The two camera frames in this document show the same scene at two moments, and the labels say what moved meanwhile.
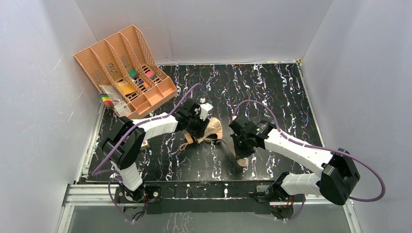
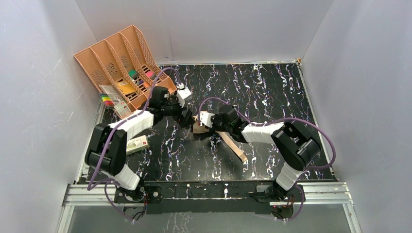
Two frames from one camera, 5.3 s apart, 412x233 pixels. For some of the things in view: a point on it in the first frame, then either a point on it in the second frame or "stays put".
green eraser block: (133, 74) stays put
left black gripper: (198, 129) -> (185, 116)
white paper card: (111, 92) stays put
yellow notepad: (126, 87) stays put
